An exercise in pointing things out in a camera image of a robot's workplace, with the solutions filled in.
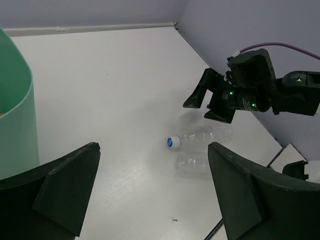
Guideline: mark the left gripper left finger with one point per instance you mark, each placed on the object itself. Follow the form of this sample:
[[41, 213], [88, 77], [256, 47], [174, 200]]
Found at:
[[50, 201]]

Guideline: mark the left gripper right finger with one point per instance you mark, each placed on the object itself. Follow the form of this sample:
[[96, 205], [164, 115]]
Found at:
[[258, 203]]

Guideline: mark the aluminium table frame rail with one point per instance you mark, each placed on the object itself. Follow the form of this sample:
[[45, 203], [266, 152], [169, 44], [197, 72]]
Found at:
[[35, 31]]

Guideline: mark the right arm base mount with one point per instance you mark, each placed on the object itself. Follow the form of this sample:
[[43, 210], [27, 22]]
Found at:
[[290, 162]]

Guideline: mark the clear bottle white cap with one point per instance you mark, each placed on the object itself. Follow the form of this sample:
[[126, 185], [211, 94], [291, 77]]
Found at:
[[199, 138]]

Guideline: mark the green plastic bin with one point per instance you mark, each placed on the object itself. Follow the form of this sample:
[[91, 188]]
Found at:
[[19, 150]]

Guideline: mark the clear crushed bottle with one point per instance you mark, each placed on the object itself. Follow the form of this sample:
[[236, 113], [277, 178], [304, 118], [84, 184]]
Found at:
[[192, 165]]

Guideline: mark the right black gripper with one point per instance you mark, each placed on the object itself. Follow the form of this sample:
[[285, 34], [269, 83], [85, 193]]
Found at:
[[223, 94]]

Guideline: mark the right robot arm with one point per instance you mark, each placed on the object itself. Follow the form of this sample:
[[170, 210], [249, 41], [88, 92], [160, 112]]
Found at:
[[251, 85]]

